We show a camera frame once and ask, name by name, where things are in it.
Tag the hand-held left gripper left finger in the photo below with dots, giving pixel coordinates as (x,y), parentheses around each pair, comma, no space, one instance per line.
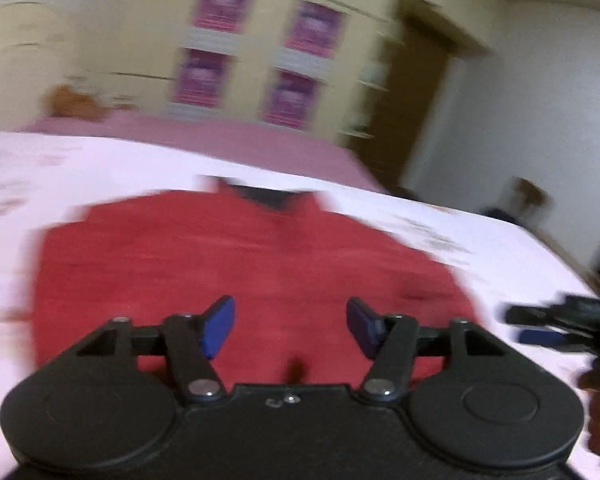
(220,325)

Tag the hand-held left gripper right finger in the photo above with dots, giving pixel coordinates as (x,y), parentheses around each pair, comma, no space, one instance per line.
(362,325)

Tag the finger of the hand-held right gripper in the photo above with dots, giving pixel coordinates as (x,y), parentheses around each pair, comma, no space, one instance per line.
(545,338)
(532,314)

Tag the red padded jacket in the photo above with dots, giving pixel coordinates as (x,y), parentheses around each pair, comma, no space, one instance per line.
(255,270)

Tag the wooden chair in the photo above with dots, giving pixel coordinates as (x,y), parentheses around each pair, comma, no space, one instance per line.
(527,197)

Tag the pink pillow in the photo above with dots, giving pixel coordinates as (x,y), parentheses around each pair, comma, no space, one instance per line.
(230,140)

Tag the cream corner shelf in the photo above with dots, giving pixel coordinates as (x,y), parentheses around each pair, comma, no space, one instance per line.
(367,105)

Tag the brown wooden door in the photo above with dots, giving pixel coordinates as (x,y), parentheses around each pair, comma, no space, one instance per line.
(415,110)

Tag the orange cloth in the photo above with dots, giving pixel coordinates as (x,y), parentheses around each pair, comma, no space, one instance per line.
(72,104)

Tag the cream wardrobe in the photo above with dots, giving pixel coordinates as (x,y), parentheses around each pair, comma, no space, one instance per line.
(140,25)

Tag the cream headboard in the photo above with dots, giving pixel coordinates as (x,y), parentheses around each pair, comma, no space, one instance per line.
(20,60)

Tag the purple wall poster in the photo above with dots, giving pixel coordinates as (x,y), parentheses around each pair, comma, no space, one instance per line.
(291,99)
(222,4)
(202,79)
(314,30)

